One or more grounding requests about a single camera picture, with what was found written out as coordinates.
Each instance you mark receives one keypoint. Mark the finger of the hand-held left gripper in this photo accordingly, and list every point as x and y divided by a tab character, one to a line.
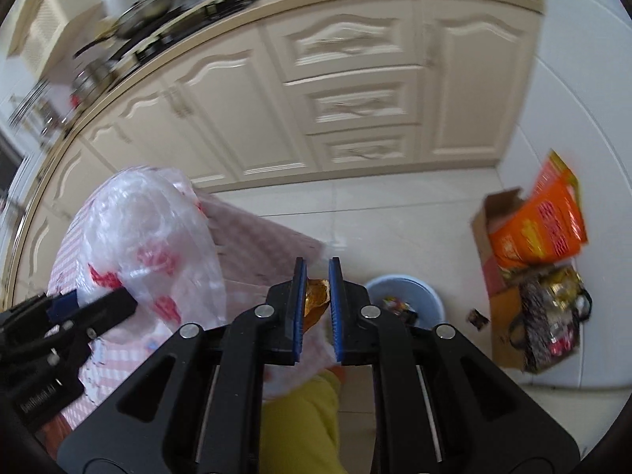
61	303
108	307

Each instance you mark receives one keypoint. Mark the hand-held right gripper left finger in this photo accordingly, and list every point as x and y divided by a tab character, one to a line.
298	306

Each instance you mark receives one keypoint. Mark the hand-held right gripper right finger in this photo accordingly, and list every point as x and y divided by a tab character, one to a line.
335	306

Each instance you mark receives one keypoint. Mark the red yellow snack wrapper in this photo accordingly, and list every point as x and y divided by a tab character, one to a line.
400	308

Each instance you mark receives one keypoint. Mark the clear plastic bag red print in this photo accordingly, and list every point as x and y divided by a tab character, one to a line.
143	237

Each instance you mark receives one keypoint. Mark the light blue plastic bin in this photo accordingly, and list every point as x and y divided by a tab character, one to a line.
424	296

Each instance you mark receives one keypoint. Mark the black snack wrapper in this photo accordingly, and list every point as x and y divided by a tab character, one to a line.
478	318

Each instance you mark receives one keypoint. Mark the pink checked tablecloth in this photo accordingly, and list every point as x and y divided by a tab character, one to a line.
261	247

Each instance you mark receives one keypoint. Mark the person's yellow trouser leg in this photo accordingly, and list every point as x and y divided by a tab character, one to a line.
301	424

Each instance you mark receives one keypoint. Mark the kitchen window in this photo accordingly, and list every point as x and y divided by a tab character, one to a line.
7	163

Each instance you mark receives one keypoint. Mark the brown cardboard box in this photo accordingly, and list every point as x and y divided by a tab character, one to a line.
486	261

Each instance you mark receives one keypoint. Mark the small cream cabinet drawer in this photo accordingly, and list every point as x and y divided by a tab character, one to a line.
363	150

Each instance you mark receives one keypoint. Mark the medium cream cabinet drawer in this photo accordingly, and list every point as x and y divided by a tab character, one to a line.
353	103

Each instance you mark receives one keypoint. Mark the patterned tote bag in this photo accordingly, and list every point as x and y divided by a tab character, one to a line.
548	321

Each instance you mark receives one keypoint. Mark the orange foil snack bag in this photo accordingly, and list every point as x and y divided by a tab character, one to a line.
535	232

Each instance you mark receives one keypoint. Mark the stainless steel pot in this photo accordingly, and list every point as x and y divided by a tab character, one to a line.
91	79

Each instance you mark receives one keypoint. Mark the orange bag yellow border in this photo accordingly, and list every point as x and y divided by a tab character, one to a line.
560	175

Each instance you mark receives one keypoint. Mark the wide cream cabinet drawer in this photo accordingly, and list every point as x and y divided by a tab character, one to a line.
345	42

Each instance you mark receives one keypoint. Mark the black gas hob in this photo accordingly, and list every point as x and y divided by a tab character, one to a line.
207	15

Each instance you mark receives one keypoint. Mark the cream wall cabinets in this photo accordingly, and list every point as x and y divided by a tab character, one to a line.
44	24

